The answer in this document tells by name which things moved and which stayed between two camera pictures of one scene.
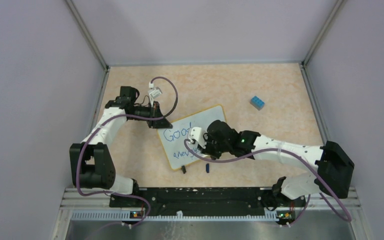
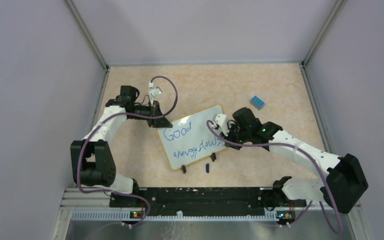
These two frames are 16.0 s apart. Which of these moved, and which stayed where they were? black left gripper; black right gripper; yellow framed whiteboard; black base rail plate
Moved: black right gripper
Stayed: black left gripper; black base rail plate; yellow framed whiteboard
